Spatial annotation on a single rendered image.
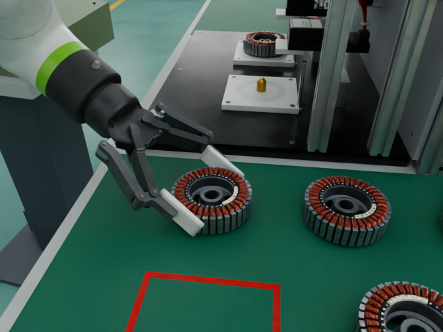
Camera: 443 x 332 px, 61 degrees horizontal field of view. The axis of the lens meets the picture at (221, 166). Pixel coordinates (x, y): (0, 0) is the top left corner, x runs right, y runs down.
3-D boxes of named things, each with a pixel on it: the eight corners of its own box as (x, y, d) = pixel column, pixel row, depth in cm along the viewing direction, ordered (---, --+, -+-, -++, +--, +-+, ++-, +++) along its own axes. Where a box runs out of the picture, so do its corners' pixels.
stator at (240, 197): (157, 219, 52) (154, 199, 50) (198, 176, 61) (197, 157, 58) (229, 248, 48) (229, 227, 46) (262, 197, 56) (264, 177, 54)
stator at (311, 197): (285, 211, 54) (288, 192, 52) (338, 183, 59) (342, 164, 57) (348, 263, 46) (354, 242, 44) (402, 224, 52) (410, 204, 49)
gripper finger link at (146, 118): (132, 138, 55) (134, 131, 56) (202, 157, 59) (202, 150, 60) (140, 121, 52) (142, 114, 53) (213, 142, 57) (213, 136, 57)
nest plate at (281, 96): (221, 109, 75) (221, 104, 74) (229, 79, 87) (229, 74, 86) (298, 114, 73) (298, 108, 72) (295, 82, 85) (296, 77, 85)
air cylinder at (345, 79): (320, 106, 76) (324, 80, 73) (316, 90, 82) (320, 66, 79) (345, 108, 75) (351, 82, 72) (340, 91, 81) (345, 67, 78)
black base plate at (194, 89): (132, 148, 67) (130, 138, 66) (195, 37, 119) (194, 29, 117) (406, 167, 63) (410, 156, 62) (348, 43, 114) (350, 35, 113)
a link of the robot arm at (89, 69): (51, 56, 47) (102, 36, 53) (39, 117, 55) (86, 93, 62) (87, 87, 47) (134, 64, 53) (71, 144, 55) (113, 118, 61)
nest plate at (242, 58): (233, 64, 94) (233, 59, 93) (238, 45, 106) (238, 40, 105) (294, 67, 93) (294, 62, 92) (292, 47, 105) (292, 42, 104)
